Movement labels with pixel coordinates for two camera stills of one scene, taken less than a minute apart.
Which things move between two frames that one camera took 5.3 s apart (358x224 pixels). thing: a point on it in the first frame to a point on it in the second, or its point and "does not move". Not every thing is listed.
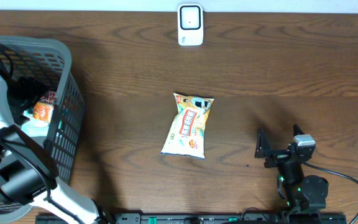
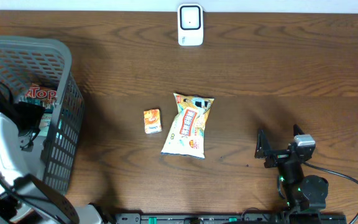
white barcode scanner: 190,24 does not move
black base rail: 210,218 does not move
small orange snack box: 43,111 to 152,121
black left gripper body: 20,88 to 26,113
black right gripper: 277,157 does not move
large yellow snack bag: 186,136 does not move
